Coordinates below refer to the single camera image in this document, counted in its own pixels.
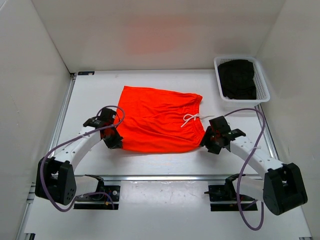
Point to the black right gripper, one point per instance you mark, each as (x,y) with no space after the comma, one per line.
(206,141)

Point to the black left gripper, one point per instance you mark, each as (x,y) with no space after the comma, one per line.
(117,143)

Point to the orange shorts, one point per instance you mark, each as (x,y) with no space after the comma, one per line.
(158,121)

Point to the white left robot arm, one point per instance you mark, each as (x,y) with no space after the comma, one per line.
(55,178)

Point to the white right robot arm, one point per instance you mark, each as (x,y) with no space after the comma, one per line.
(281,187)

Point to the black folded shorts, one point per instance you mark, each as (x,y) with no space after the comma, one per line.
(237,79)

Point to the white perforated plastic basket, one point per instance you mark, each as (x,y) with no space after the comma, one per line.
(262,93)

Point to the dark corner label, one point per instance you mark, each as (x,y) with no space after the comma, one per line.
(86,73)

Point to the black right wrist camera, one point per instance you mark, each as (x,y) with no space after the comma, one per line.
(222,122)

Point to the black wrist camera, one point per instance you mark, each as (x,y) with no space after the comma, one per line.
(222,122)
(106,117)

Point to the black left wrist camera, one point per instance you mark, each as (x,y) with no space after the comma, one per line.
(106,117)

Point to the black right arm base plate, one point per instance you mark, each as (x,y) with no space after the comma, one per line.
(222,197)

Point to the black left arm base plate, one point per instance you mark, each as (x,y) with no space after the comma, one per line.
(96,194)

